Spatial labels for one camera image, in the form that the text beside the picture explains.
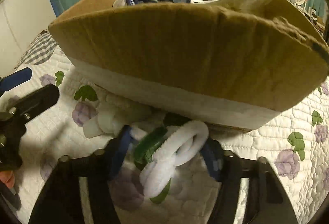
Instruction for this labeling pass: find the white floral quilt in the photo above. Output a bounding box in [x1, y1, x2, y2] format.
[0, 46, 329, 224]

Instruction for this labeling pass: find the white face mask pack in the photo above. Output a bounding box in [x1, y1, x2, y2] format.
[191, 0, 274, 14]

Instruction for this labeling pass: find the brown cardboard box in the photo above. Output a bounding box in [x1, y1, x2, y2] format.
[49, 0, 328, 130]

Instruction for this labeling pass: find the white green chenille twist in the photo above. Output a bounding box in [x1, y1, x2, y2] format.
[134, 120, 209, 203]

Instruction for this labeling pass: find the operator hand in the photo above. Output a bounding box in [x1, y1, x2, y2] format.
[0, 171, 15, 189]

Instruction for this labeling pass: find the white padded headboard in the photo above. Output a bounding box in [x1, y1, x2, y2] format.
[0, 0, 56, 76]

